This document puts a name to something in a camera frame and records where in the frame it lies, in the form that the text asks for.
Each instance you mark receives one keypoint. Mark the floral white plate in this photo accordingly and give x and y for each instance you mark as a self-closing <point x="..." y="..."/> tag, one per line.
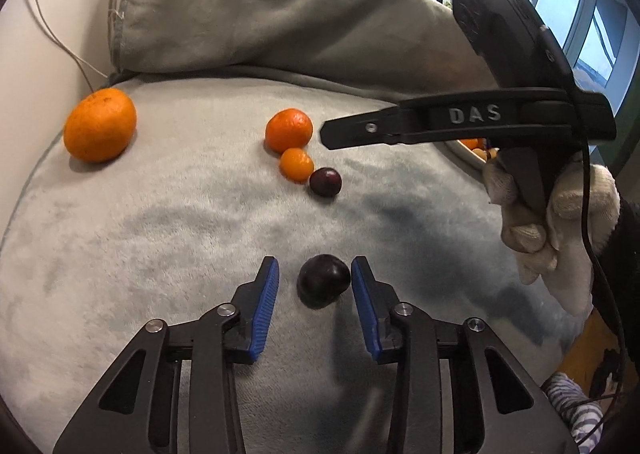
<point x="468" y="156"/>

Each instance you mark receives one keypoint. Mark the dark plum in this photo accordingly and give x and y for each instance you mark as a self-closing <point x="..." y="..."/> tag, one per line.
<point x="322" y="280"/>
<point x="325" y="182"/>

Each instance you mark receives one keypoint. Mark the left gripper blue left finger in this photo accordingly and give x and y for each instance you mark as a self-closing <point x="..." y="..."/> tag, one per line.
<point x="134" y="406"/>

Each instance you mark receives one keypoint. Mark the striped sleeve forearm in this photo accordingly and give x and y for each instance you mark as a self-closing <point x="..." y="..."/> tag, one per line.
<point x="580" y="416"/>

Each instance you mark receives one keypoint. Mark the mandarin with stem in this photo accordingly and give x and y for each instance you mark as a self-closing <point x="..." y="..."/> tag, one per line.
<point x="474" y="143"/>

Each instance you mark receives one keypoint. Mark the grey fleece blanket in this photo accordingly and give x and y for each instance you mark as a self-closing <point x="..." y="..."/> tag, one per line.
<point x="186" y="214"/>

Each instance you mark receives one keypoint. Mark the small kumquat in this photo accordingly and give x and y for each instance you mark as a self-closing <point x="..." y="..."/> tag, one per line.
<point x="296" y="165"/>

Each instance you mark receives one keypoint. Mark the large rough orange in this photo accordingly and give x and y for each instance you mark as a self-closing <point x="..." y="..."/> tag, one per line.
<point x="101" y="126"/>

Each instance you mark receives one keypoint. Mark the right hand in white glove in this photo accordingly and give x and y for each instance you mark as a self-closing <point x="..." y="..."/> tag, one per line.
<point x="548" y="247"/>

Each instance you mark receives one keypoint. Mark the brown longan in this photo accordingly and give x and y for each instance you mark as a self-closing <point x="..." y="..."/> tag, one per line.
<point x="484" y="154"/>

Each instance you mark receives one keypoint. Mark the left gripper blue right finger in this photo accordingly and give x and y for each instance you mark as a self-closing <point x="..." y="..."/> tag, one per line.
<point x="496" y="406"/>

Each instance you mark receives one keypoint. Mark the medium mandarin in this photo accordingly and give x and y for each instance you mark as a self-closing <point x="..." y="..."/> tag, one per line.
<point x="289" y="128"/>

